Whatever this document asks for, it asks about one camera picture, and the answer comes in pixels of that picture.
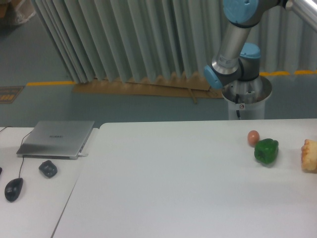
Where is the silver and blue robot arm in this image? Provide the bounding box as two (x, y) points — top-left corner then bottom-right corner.
(204, 0), (317, 89)

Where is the black computer mouse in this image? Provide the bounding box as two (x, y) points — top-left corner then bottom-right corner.
(4, 178), (24, 202)

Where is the grey folding curtain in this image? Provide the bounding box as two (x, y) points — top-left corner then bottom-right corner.
(33, 0), (317, 83)

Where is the black mouse cable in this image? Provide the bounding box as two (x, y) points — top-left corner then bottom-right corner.
(0, 125), (34, 179)

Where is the green bell pepper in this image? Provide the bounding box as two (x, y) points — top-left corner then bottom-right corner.
(254, 138), (279, 165)

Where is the cardboard box in corner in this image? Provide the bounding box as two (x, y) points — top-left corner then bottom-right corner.
(0, 0), (36, 27)

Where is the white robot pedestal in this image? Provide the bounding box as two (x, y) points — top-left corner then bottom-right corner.
(222, 76), (272, 120)

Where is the brown egg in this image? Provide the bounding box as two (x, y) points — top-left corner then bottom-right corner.
(247, 130), (260, 146)

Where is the yellow corn bread toy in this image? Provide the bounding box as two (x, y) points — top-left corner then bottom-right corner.
(301, 139), (317, 173)

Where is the flat brown cardboard sheet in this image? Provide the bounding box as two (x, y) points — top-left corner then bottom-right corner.
(72, 72), (222, 104)

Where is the silver closed laptop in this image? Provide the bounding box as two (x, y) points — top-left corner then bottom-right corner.
(16, 120), (95, 159)

